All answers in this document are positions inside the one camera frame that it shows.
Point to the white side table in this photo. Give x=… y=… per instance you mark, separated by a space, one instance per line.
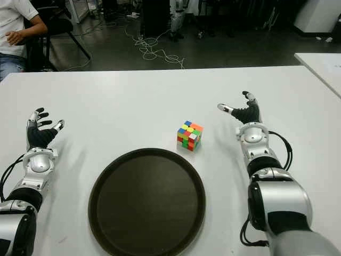
x=319 y=66

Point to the black cabinet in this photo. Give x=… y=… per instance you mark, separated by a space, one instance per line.
x=154 y=16

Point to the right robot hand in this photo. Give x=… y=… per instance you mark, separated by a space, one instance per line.
x=249 y=114

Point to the white cabinet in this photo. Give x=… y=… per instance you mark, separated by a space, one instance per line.
x=317 y=16

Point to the dark brown round plate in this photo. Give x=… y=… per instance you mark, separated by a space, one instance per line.
x=146 y=202

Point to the standing grey humanoid robot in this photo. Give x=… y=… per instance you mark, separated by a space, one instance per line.
x=177 y=18

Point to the seated person white shirt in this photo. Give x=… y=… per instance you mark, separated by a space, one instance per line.
x=13 y=16

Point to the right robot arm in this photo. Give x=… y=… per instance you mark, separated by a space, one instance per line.
x=279 y=197

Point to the multicoloured Rubik's cube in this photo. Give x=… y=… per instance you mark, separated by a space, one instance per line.
x=189 y=136

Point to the black office chair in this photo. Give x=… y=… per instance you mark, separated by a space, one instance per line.
x=60 y=25

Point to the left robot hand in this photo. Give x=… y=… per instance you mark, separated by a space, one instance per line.
x=40 y=134

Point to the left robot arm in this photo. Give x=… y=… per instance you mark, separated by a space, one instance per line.
x=38 y=164

